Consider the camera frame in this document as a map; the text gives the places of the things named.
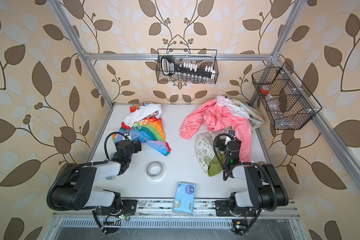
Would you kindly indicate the aluminium frame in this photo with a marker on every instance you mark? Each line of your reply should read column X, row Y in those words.
column 333, row 139

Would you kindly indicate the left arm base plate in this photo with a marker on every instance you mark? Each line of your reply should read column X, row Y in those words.
column 127, row 207

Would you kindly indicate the white cloth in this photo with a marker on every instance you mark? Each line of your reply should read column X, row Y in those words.
column 235, row 110

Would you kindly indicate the cream green patterned cloth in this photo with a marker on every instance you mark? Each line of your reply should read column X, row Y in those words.
column 204, row 148

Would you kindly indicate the blue tissue pack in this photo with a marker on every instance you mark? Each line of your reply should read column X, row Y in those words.
column 184, row 199

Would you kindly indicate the pastel floral cloth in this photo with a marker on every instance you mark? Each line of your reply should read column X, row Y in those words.
column 254, row 116

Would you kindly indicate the back black wire basket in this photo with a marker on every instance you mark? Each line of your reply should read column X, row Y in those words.
column 201, row 53

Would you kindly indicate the red cap clear bottle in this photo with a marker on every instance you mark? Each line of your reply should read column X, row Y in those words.
column 272, row 102

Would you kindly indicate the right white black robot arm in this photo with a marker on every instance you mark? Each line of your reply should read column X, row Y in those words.
column 265, row 190

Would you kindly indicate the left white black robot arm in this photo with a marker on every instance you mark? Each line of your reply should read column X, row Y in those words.
column 73, row 188

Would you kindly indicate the olive green cloth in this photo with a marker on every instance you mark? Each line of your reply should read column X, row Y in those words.
column 214, row 167

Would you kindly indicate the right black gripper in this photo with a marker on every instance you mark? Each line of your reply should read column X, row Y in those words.
column 222, row 142

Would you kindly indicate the right black wire basket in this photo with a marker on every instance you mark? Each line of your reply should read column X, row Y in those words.
column 298, row 105

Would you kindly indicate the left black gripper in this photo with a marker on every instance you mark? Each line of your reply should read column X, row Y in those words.
column 136, row 147

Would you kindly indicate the clear tape roll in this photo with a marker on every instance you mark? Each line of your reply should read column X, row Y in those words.
column 155, row 170

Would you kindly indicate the rainbow striped cloth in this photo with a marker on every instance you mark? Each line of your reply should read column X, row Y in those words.
column 144, row 123

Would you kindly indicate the pink patterned cloth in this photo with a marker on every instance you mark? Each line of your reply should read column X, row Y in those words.
column 217, row 118

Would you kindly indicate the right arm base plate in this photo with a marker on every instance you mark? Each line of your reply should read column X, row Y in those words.
column 224, row 209

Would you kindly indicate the black white tool set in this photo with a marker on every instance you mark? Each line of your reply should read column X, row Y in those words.
column 179, row 67

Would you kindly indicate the black wire basket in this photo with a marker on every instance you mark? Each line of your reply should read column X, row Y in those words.
column 298, row 105
column 201, row 53

